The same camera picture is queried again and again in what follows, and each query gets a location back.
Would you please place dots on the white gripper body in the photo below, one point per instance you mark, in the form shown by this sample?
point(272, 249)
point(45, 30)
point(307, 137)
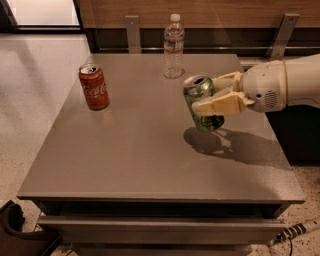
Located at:
point(264, 86)

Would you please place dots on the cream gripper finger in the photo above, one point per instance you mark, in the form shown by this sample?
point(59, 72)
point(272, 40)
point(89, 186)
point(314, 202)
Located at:
point(231, 103)
point(231, 80)

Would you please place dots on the green soda can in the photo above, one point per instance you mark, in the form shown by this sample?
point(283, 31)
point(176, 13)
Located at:
point(196, 88)

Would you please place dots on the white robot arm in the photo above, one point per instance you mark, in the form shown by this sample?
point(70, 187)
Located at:
point(303, 81)

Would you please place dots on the red Coca-Cola can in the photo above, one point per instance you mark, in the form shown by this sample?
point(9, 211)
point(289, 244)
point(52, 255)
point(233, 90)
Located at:
point(94, 86)

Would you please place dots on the clear plastic water bottle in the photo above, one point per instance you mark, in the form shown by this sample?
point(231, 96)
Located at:
point(173, 47)

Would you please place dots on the dark brown chair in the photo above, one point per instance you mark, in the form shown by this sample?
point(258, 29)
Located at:
point(15, 242)

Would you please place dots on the right metal bracket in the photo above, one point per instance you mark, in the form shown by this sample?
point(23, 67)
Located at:
point(284, 32)

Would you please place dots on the metal bracket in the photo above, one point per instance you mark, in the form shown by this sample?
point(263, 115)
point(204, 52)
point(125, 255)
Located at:
point(284, 32)
point(133, 34)

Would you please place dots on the left metal bracket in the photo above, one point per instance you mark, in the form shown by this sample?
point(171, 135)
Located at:
point(133, 34)

